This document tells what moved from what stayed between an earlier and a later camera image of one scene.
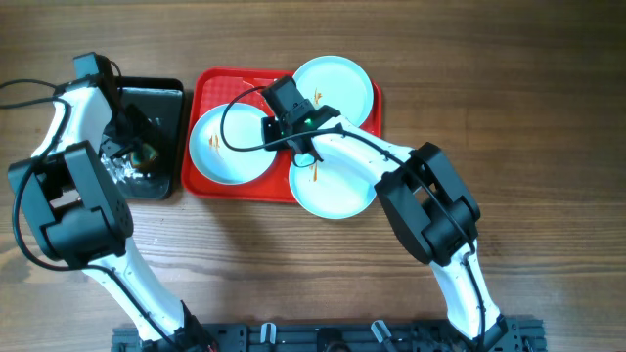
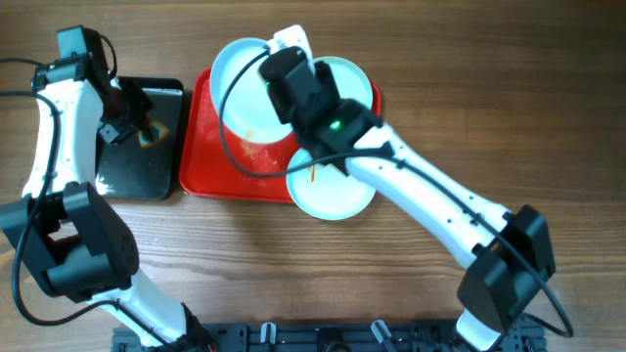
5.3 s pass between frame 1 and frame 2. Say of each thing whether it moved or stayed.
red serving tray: stayed
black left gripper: moved
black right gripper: moved
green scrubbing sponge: moved
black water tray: stayed
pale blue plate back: stayed
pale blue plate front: stayed
